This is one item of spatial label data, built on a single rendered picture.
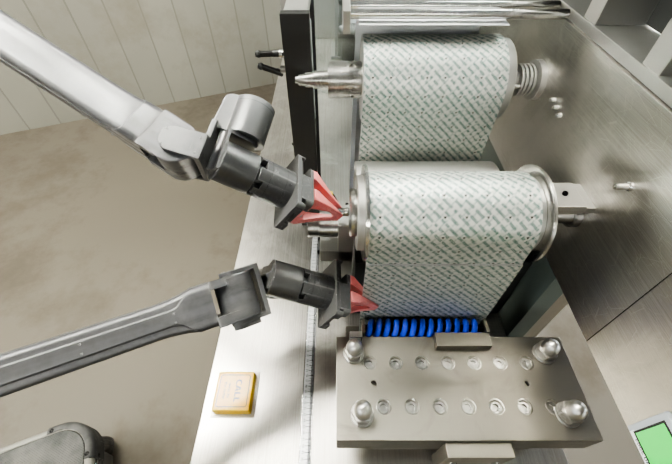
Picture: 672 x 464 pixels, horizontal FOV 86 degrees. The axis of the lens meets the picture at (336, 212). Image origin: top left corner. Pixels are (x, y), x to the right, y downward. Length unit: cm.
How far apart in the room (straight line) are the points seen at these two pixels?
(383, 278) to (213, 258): 164
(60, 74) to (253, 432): 64
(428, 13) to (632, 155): 35
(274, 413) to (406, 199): 49
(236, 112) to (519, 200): 40
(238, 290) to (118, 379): 147
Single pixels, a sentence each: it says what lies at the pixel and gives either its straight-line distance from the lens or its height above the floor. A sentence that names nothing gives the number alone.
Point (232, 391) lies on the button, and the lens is 79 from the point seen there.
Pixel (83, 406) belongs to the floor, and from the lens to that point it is 201.
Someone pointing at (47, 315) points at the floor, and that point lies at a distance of 233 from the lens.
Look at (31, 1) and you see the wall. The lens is 334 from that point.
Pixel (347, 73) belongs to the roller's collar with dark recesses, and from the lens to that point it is 67.
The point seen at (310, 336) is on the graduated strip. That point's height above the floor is 90.
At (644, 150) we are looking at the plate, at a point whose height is 139.
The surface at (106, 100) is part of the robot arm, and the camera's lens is 56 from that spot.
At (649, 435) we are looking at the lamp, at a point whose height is 118.
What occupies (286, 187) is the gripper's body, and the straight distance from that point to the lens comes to 50.
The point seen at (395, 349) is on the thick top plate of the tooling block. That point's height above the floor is 103.
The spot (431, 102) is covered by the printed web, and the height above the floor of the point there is 133.
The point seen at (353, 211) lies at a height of 128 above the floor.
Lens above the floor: 166
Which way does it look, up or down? 48 degrees down
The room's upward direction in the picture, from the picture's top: straight up
